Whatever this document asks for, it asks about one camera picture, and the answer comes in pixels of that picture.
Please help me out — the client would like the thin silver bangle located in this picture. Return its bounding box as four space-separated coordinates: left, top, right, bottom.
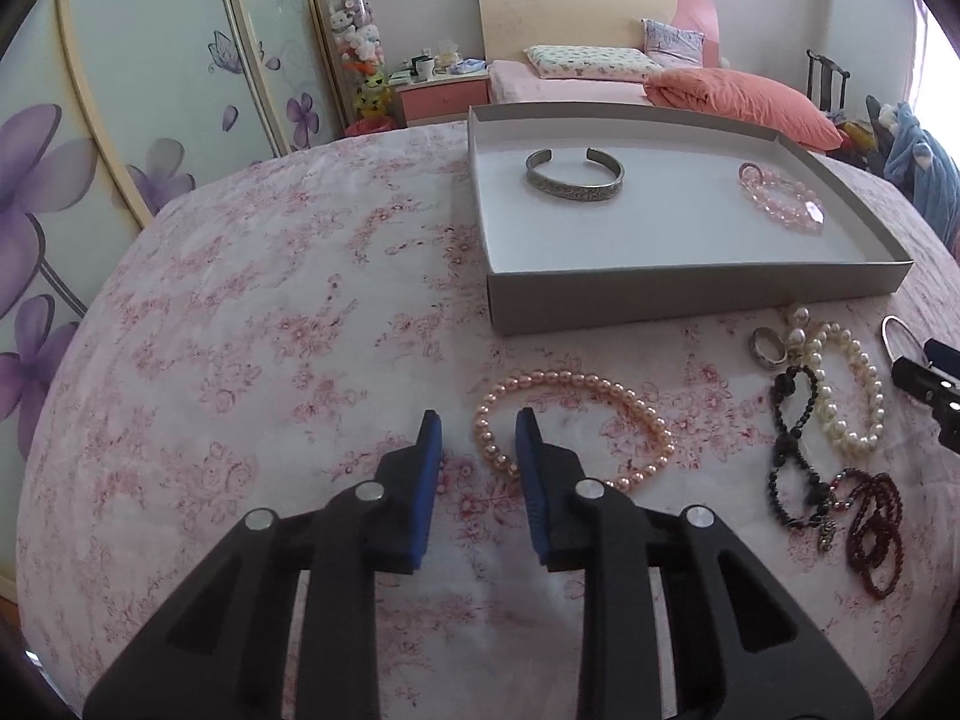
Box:
878 314 929 367

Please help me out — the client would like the pink pearl bracelet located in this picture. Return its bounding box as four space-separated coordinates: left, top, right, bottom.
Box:
472 367 677 496

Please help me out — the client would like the dark red bead bracelet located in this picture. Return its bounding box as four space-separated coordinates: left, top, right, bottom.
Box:
815 466 907 602

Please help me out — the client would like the pink crystal bead bracelet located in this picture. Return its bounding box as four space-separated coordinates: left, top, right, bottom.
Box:
735 161 827 236

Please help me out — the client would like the wide silver cuff bangle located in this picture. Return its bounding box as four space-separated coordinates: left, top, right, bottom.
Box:
524 148 626 203

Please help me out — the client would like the blue plush garment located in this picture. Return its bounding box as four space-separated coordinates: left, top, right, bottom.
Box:
866 94 958 249

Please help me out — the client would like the pink floral bedsheet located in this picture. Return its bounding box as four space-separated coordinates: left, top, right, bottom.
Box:
16 124 958 718

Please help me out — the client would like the grey cardboard tray box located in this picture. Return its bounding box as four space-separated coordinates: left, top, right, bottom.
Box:
467 103 913 337

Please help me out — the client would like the dark wooden chair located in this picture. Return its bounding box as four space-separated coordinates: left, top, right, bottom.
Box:
805 49 851 114

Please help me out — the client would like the orange pillow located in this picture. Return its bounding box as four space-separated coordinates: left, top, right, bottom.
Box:
644 68 843 153

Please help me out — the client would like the purple patterned pillow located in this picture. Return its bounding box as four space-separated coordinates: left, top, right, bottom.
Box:
641 18 704 67

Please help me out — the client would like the pink nightstand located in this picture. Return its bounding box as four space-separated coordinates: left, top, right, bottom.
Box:
397 73 490 127

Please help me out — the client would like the floral white pillow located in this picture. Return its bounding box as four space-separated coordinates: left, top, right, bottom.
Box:
524 44 664 83

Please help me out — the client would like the white mug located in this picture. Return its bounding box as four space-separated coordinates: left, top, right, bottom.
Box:
412 55 436 83

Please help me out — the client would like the plush toy display tube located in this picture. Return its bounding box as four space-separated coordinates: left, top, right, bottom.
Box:
322 0 391 125

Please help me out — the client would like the floral sliding wardrobe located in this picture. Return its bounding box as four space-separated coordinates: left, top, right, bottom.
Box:
0 0 349 458

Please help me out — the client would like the beige pink headboard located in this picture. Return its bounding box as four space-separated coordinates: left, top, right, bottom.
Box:
478 0 721 67

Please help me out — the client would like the white pearl bracelet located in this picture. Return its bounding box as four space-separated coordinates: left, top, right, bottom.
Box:
782 302 887 455

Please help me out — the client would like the black bead bracelet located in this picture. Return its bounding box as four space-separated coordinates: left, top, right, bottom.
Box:
764 364 836 532

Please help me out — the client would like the silver ring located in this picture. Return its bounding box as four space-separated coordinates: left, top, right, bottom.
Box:
746 325 791 373

